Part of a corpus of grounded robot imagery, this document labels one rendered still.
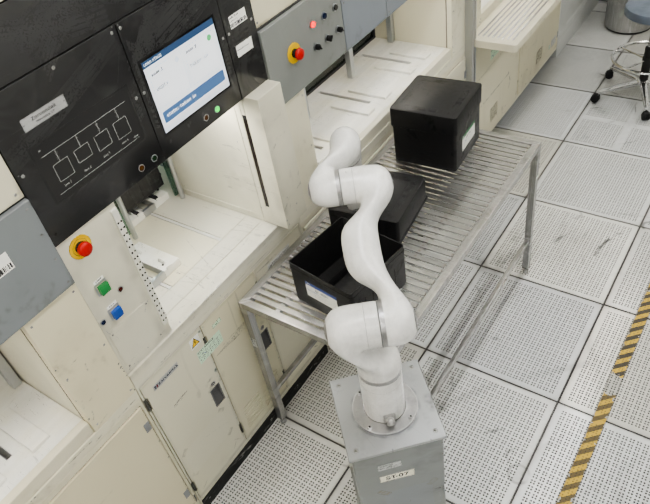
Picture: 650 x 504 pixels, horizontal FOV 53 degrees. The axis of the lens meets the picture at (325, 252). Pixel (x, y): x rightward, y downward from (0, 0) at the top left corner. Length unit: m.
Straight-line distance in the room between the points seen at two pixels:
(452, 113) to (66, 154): 1.49
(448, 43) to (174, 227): 1.66
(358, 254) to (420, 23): 1.96
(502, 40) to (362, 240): 2.04
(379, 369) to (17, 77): 1.09
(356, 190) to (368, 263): 0.21
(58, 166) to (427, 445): 1.21
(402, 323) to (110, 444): 1.02
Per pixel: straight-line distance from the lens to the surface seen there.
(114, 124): 1.78
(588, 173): 4.04
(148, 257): 2.41
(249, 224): 2.45
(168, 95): 1.88
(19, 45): 1.61
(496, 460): 2.75
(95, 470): 2.19
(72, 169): 1.72
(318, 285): 2.11
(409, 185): 2.52
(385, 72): 3.26
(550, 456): 2.78
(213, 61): 1.99
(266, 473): 2.80
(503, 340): 3.09
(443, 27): 3.40
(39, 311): 1.78
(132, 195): 2.58
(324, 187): 1.75
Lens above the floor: 2.38
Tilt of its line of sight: 42 degrees down
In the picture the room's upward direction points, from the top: 11 degrees counter-clockwise
